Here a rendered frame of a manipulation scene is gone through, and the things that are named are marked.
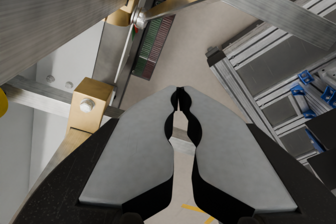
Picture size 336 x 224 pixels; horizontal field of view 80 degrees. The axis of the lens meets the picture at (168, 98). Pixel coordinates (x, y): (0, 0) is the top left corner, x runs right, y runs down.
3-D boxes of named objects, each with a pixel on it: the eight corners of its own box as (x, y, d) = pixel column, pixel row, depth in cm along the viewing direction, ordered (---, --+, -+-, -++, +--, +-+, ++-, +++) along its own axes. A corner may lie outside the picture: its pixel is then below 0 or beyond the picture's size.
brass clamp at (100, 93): (117, 87, 35) (110, 102, 31) (101, 140, 41) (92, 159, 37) (81, 74, 34) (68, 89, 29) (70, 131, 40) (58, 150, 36)
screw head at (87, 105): (96, 100, 30) (93, 105, 29) (93, 111, 31) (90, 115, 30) (82, 96, 30) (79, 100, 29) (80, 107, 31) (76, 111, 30)
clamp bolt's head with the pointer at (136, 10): (147, 28, 39) (151, 8, 24) (143, 41, 39) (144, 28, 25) (137, 24, 38) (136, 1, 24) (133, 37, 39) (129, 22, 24)
